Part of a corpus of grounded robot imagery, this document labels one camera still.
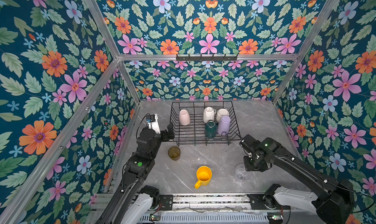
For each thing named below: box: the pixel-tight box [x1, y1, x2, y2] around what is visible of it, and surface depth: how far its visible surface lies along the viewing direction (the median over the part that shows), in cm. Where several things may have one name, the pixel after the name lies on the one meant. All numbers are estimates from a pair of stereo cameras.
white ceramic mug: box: [203, 106, 217, 124], surface depth 99 cm
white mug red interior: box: [215, 108, 230, 123], surface depth 103 cm
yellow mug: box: [194, 165, 212, 190], surface depth 78 cm
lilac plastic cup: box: [217, 115, 232, 135], surface depth 93 cm
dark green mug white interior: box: [204, 119, 219, 139], surface depth 92 cm
